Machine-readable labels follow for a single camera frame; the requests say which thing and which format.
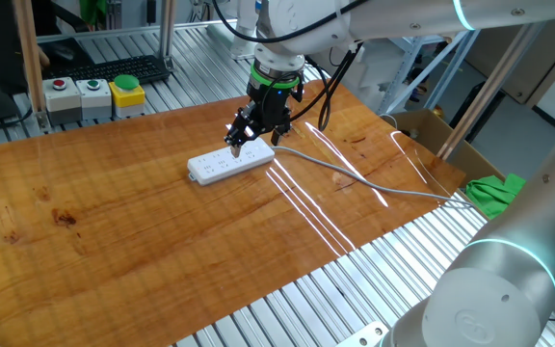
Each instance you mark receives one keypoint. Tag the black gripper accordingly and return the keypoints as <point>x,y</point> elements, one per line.
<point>270,108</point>

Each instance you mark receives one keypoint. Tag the white power strip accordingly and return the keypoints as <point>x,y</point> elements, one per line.
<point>219,166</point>

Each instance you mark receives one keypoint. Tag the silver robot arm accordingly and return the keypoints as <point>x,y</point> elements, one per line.
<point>403,19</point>

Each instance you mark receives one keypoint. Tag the yellow box green mushroom button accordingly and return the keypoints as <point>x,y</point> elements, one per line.
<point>128,98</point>

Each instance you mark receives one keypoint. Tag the green button control box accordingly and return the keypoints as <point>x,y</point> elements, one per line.
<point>94,101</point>

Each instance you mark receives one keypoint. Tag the red button control box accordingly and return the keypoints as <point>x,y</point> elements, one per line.
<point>63,103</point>

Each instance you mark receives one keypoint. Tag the person bare hand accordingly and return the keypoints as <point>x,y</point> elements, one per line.
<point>44,59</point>

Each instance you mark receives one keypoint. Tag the white stand base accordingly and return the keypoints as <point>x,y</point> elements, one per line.
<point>239,43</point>

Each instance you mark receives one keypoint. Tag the grey metal shelving rack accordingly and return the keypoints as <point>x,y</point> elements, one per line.
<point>403,72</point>

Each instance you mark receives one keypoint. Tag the black keyboard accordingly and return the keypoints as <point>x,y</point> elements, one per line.
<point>113,70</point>

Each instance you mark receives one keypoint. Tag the cardboard box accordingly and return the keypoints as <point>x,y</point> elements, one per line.
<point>427,127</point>

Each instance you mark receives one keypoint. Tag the wood grain table mat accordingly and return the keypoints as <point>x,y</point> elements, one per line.
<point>113,241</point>

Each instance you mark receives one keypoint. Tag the black desk pad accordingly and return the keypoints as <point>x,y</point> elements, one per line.
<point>80,60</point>

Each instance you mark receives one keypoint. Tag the black case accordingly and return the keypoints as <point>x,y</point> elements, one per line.
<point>457,115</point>

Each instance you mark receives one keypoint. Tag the green hanging fabric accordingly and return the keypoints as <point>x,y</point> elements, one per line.
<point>92,12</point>

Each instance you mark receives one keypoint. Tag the green cloth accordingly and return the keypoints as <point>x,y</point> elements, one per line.
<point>489,195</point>

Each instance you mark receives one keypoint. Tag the wooden cabinet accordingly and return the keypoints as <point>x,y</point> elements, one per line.
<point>537,67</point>

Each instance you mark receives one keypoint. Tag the aluminium frame post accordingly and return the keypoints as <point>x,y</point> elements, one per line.
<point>166,29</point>

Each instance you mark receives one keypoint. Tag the aluminium frame rail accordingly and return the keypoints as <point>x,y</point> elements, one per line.
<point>113,33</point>

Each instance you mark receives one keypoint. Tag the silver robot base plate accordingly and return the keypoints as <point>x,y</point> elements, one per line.
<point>364,337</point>

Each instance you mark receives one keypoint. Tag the beige slanted frame post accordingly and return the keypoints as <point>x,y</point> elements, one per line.
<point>492,87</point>

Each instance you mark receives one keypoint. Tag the wooden frame post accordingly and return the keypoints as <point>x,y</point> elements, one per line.
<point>29,58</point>

